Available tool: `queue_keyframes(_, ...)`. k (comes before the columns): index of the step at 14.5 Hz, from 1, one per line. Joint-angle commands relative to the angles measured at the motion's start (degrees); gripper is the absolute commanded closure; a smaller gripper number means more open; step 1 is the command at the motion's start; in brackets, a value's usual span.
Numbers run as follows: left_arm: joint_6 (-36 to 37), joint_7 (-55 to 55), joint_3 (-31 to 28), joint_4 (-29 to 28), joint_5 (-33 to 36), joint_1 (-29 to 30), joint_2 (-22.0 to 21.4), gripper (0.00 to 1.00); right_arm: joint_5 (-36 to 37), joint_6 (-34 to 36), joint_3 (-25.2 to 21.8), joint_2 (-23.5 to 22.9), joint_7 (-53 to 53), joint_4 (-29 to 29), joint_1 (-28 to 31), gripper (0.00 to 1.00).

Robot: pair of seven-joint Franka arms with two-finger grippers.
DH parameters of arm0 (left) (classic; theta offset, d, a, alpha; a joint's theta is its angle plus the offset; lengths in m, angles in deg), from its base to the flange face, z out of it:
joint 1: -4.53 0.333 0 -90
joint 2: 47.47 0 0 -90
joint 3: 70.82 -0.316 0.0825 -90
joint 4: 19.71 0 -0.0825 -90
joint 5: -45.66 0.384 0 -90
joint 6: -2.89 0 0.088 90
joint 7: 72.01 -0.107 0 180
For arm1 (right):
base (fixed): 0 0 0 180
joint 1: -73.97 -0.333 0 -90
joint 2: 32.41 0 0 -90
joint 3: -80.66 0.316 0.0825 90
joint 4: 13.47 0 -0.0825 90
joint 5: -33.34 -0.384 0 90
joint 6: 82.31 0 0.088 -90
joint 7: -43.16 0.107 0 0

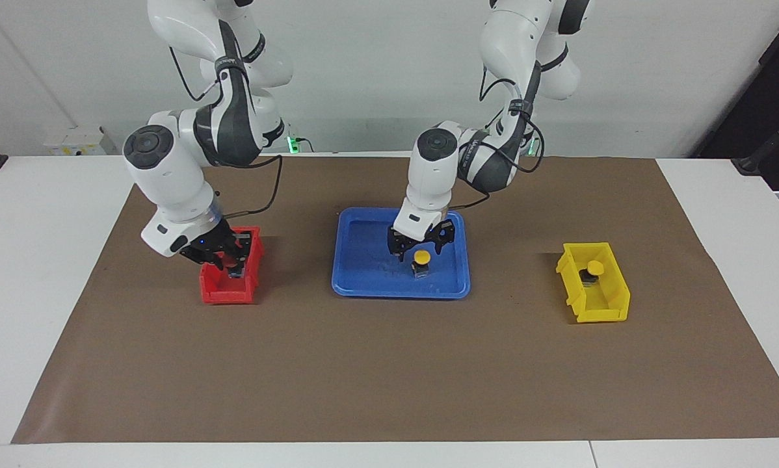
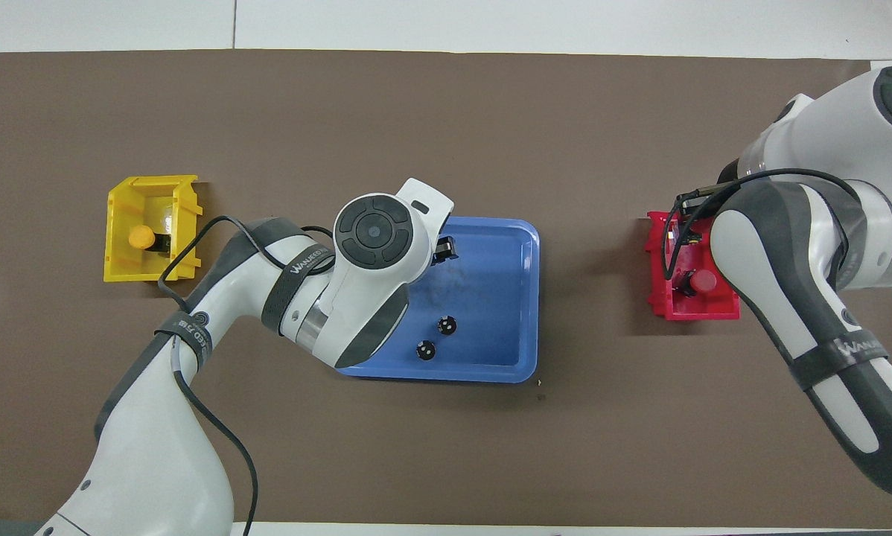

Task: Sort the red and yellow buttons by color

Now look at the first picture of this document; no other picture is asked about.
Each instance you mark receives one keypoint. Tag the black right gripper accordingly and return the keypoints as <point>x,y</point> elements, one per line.
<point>211,244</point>

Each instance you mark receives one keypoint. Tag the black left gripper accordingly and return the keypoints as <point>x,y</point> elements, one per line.
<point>422,238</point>

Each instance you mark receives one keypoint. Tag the yellow push button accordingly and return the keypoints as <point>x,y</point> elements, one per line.
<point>594,267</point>
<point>421,257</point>

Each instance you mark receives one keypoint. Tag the red push button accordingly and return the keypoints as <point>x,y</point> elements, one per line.
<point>237,270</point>

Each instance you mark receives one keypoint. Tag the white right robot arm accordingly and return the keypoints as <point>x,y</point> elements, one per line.
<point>168,175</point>

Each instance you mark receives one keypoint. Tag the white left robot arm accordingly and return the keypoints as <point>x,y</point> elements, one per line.
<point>432,175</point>

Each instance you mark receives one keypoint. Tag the red plastic bin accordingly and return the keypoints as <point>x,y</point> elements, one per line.
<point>224,291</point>

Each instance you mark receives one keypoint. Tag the blue plastic tray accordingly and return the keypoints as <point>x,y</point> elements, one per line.
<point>363,260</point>

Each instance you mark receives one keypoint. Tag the brown paper mat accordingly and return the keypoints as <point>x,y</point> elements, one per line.
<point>389,370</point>

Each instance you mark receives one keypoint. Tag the yellow plastic bin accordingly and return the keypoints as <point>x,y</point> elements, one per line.
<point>607,302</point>

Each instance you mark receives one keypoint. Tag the white wall socket box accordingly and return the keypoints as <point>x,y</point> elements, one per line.
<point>74,140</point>

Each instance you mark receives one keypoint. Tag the black camera stand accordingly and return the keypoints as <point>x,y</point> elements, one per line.
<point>763,151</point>

